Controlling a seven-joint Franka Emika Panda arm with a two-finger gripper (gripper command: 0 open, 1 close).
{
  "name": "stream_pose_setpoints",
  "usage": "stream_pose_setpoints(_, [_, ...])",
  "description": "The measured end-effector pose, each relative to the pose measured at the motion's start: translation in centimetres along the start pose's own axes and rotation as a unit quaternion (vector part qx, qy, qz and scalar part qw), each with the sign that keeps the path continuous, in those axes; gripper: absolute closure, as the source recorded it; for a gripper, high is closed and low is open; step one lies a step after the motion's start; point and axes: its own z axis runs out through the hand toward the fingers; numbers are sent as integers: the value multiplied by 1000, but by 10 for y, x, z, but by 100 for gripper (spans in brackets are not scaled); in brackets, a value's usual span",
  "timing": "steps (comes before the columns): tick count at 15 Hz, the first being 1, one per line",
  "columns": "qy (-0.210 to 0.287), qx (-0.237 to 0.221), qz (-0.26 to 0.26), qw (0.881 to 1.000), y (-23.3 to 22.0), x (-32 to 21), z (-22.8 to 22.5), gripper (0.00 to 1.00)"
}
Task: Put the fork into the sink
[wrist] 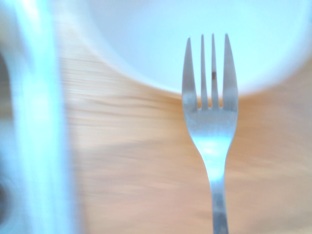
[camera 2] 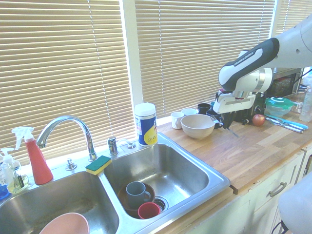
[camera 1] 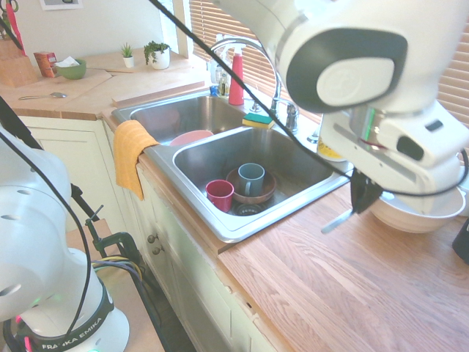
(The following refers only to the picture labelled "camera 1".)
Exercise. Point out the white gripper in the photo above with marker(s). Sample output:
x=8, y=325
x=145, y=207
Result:
x=340, y=144

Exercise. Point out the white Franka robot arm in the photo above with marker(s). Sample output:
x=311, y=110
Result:
x=348, y=66

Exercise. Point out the white sink sprayer head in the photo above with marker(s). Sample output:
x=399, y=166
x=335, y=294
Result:
x=313, y=137

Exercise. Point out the stainless steel double sink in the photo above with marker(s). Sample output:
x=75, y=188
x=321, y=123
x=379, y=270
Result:
x=293, y=161

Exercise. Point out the sink drain strainer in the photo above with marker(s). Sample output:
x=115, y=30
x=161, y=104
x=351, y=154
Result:
x=249, y=210

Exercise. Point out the white ribbed bowl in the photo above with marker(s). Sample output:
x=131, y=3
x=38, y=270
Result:
x=403, y=220

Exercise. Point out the white wipes canister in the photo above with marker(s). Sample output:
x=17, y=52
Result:
x=329, y=152

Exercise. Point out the brown wooden bowl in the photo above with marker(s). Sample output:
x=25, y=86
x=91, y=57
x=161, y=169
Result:
x=269, y=185

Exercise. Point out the black toaster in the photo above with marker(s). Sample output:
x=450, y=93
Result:
x=462, y=242

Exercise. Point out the grey mug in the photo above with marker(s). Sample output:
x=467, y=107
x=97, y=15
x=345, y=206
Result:
x=251, y=179

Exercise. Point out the green and yellow sponge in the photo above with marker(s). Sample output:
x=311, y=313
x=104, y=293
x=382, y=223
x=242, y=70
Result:
x=258, y=121

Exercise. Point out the beige window blind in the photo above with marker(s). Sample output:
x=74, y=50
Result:
x=454, y=88
x=234, y=22

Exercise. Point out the red cup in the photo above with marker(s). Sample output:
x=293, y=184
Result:
x=220, y=196

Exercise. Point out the red spray bottle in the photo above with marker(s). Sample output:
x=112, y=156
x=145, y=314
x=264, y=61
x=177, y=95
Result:
x=236, y=84

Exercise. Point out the yellow liquid soap bottle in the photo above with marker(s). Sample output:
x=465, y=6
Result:
x=223, y=86

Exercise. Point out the blue dish soap bottle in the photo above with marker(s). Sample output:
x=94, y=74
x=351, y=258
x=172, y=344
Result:
x=214, y=90

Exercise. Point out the pink bowl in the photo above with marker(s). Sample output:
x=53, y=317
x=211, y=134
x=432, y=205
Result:
x=190, y=137

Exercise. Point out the white kitchen cabinet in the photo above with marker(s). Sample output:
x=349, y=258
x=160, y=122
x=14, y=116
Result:
x=190, y=264

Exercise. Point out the clear pump soap bottle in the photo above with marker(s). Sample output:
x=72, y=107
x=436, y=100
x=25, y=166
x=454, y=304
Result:
x=214, y=69

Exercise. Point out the chrome gooseneck faucet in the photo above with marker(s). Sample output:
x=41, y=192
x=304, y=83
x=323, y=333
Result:
x=234, y=43

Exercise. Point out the round brass cabinet knob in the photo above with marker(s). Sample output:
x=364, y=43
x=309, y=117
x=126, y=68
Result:
x=151, y=238
x=157, y=251

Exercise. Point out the orange dish towel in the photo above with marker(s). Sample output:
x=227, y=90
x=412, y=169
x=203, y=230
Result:
x=128, y=154

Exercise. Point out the trailing plant white pot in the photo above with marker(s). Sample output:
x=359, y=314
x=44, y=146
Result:
x=158, y=56

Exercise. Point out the small succulent white pot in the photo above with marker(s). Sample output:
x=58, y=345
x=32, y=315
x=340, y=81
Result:
x=128, y=58

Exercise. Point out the green bowl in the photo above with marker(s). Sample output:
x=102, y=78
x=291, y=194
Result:
x=71, y=71

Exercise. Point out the silver metal spoon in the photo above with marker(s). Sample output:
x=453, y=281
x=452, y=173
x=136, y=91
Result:
x=55, y=95

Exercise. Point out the white crumpled paper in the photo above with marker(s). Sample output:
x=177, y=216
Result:
x=66, y=62

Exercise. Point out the red cardboard box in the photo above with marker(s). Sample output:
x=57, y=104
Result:
x=44, y=64

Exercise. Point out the wooden knife block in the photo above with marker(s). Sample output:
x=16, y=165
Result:
x=16, y=69

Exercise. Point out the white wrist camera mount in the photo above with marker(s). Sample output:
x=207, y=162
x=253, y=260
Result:
x=432, y=143

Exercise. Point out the framed wall picture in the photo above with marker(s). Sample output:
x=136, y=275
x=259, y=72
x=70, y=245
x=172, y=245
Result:
x=60, y=4

